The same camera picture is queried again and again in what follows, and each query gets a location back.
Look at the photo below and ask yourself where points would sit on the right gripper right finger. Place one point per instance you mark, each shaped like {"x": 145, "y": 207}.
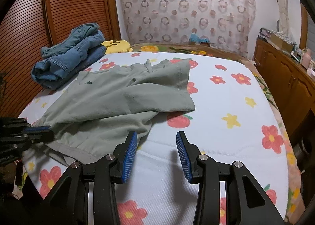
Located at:
{"x": 246, "y": 200}

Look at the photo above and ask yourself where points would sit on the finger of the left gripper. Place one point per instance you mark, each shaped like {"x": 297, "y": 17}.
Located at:
{"x": 39, "y": 138}
{"x": 37, "y": 129}

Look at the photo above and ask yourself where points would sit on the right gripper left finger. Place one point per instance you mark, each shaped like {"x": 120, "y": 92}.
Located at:
{"x": 71, "y": 192}

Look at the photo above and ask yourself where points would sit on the grey-green shorts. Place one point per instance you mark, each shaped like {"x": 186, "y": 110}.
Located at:
{"x": 99, "y": 109}

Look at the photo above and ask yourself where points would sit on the brown floral bed cover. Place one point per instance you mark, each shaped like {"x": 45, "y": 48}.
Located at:
{"x": 295, "y": 205}

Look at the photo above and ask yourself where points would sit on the blue folded jeans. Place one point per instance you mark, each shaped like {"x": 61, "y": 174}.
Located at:
{"x": 54, "y": 71}

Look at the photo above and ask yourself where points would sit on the white floral strawberry blanket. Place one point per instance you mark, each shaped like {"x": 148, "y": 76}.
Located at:
{"x": 232, "y": 121}

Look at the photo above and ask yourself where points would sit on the teal denim garment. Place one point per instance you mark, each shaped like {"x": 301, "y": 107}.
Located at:
{"x": 77, "y": 35}

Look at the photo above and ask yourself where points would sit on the yellow Pikachu plush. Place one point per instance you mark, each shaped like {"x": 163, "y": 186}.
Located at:
{"x": 121, "y": 46}

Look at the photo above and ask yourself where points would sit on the wooden sideboard cabinet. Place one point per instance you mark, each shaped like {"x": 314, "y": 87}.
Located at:
{"x": 290, "y": 86}

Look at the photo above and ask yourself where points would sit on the brown louvered wardrobe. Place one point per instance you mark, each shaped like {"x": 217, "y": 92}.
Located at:
{"x": 31, "y": 24}

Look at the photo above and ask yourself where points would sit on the pink thermos jug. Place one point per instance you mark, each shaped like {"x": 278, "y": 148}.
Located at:
{"x": 306, "y": 58}

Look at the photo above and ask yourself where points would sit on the cardboard box with items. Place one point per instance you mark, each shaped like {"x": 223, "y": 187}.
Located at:
{"x": 282, "y": 41}

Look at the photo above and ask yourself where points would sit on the box with blue items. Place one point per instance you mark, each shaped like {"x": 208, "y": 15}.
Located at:
{"x": 203, "y": 40}

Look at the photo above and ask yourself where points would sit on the pink circle-pattern curtain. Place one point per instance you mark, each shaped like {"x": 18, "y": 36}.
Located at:
{"x": 227, "y": 23}

